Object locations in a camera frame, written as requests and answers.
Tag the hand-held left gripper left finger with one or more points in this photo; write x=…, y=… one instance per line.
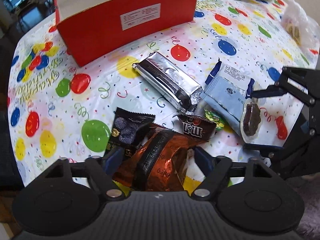
x=115, y=158

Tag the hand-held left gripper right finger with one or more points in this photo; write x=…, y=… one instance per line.
x=203, y=162

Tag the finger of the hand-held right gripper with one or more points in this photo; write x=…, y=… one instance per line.
x=265, y=91
x=260, y=148

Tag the clear packet with dark snack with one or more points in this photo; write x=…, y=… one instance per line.
x=251, y=117

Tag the black plum snack packet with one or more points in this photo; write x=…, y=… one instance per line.
x=127, y=127

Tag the light blue snack packet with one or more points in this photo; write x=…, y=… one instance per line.
x=225, y=97

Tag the orange-brown foil snack packet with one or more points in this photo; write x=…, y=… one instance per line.
x=160, y=160

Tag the green candy packet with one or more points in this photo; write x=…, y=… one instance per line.
x=213, y=118

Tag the red cardboard box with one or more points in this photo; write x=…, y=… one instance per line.
x=100, y=30

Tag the brown chocolate candy packet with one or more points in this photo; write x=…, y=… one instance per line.
x=195, y=127

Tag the clear plastic bag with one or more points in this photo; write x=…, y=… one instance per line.
x=297, y=22

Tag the silver foil snack packet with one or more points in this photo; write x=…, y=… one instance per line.
x=167, y=80

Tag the balloon print tablecloth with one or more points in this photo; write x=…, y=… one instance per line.
x=155, y=42

